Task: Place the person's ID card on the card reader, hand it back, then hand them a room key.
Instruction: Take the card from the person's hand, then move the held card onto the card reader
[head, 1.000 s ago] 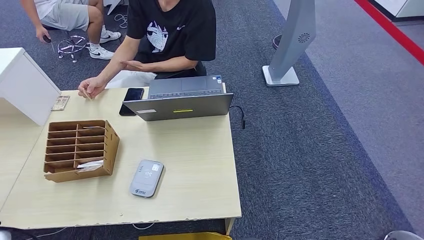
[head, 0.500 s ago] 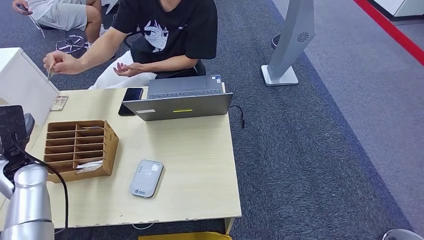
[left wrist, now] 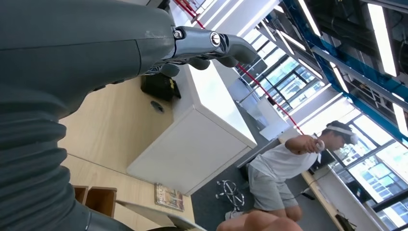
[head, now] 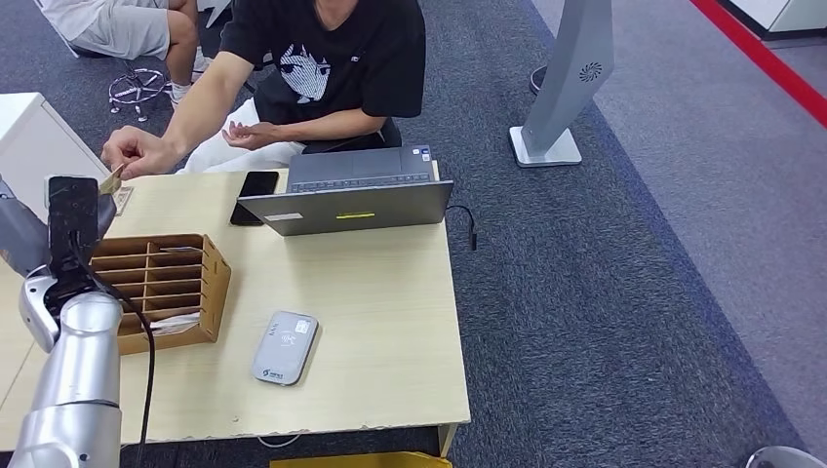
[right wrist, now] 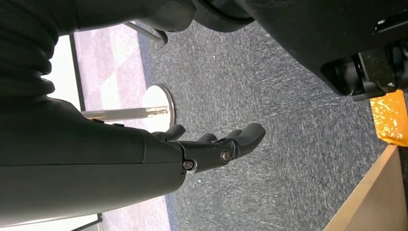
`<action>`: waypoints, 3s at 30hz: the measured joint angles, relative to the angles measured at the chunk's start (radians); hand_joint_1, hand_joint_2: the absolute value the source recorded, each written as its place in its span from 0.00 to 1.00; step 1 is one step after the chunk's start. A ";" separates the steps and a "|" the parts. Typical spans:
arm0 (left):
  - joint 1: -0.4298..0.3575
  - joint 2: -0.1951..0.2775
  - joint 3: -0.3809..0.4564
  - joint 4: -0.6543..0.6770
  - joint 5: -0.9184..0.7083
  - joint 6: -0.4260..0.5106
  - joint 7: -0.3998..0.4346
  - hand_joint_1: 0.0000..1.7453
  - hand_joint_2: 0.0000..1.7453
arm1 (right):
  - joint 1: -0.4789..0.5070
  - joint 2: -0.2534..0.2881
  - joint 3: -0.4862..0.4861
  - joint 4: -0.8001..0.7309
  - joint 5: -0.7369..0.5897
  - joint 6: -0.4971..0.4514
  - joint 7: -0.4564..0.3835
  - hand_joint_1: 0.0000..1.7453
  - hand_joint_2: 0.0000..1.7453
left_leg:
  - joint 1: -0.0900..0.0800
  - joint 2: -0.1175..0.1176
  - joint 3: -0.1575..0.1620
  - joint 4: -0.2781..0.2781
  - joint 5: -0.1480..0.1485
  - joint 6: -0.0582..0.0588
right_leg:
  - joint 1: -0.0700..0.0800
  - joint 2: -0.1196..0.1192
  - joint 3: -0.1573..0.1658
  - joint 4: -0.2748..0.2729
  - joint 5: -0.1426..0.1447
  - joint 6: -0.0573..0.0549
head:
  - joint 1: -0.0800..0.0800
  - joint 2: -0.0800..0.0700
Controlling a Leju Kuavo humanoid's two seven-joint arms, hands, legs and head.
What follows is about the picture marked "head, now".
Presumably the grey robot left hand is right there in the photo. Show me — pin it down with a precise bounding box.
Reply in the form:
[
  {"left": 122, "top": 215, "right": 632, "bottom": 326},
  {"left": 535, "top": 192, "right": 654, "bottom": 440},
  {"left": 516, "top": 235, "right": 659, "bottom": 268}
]
[{"left": 0, "top": 177, "right": 119, "bottom": 280}]

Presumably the person's right hand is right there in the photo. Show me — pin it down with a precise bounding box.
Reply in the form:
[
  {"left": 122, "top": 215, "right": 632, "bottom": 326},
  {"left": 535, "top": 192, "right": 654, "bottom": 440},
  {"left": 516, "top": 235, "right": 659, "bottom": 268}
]
[{"left": 100, "top": 126, "right": 171, "bottom": 180}]

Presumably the person's left hand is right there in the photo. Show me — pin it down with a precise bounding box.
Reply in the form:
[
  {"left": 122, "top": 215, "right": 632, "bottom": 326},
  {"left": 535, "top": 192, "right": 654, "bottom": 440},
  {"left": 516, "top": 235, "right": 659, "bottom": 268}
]
[{"left": 221, "top": 121, "right": 280, "bottom": 151}]

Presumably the yellow tree hotel card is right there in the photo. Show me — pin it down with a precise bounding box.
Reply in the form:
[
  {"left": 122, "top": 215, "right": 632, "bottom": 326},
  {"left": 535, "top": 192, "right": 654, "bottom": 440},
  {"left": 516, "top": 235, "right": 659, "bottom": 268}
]
[{"left": 98, "top": 164, "right": 125, "bottom": 196}]

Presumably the brown wooden slotted card organizer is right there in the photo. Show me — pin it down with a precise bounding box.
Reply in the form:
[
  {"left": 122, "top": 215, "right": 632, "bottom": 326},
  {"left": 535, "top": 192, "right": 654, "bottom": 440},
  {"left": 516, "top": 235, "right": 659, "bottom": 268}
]
[{"left": 90, "top": 233, "right": 232, "bottom": 357}]

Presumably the person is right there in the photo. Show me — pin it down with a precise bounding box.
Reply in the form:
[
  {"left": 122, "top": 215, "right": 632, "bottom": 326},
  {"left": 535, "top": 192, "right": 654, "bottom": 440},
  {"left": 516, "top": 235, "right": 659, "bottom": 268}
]
[
  {"left": 100, "top": 0, "right": 428, "bottom": 180},
  {"left": 32, "top": 0, "right": 215, "bottom": 108}
]

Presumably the grey card reader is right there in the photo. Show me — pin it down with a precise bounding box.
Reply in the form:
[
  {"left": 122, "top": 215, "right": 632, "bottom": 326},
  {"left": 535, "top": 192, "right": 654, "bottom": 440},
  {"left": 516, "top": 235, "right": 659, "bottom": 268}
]
[{"left": 251, "top": 310, "right": 321, "bottom": 387}]

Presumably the black smartphone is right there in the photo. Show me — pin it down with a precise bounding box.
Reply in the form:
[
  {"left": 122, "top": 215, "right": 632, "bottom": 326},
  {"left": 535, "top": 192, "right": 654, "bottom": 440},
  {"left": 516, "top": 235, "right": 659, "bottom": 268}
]
[{"left": 229, "top": 170, "right": 280, "bottom": 227}]

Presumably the chrome stool base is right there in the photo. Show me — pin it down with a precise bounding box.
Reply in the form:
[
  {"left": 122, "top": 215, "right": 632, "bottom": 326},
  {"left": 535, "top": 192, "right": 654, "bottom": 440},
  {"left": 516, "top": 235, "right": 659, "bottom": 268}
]
[{"left": 107, "top": 67, "right": 171, "bottom": 123}]

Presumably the white cabinet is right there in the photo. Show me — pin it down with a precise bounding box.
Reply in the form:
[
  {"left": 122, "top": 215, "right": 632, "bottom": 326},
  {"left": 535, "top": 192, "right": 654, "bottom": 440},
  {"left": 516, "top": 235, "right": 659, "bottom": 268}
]
[{"left": 0, "top": 92, "right": 111, "bottom": 221}]

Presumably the grey laptop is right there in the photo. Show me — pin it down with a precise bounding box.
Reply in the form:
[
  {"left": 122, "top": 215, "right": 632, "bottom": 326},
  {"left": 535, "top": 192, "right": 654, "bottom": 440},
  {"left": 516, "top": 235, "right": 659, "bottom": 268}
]
[{"left": 236, "top": 144, "right": 454, "bottom": 238}]

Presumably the white furniture leg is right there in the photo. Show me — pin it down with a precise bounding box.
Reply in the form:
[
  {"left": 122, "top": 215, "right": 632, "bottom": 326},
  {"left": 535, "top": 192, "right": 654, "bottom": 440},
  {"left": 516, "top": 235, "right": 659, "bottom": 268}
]
[{"left": 196, "top": 0, "right": 234, "bottom": 30}]

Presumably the crumpled white paper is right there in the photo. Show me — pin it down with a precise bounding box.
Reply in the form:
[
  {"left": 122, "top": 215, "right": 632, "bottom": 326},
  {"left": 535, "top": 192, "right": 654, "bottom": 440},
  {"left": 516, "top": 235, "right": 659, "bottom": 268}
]
[{"left": 144, "top": 313, "right": 202, "bottom": 337}]

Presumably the grey kiosk stand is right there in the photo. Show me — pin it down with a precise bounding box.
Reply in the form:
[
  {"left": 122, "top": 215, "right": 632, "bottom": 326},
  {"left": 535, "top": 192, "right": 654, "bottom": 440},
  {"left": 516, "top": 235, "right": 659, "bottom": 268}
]
[{"left": 508, "top": 0, "right": 615, "bottom": 170}]

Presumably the yellow flat object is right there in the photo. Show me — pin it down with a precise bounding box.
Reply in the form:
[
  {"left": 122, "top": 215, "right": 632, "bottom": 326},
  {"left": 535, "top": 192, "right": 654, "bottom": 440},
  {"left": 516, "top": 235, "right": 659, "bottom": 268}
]
[{"left": 269, "top": 451, "right": 453, "bottom": 468}]

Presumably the white counter furniture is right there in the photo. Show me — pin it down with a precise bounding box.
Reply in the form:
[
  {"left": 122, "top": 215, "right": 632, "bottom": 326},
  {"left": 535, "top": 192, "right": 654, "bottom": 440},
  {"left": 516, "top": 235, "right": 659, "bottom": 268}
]
[{"left": 727, "top": 0, "right": 827, "bottom": 37}]

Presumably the grey round object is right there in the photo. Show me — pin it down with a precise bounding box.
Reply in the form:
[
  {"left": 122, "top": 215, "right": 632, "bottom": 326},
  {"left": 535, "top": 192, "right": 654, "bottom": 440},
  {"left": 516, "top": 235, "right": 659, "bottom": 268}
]
[{"left": 746, "top": 446, "right": 825, "bottom": 468}]

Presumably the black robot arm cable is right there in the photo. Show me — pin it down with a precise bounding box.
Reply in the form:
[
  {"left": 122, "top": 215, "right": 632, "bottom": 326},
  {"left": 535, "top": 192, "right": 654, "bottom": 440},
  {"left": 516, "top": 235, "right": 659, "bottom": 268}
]
[{"left": 67, "top": 239, "right": 156, "bottom": 468}]

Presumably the black cable with adapter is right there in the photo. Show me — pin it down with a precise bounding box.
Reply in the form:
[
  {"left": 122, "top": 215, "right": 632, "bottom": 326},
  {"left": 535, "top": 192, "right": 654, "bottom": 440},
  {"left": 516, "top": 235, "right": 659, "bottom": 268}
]
[{"left": 447, "top": 205, "right": 480, "bottom": 254}]

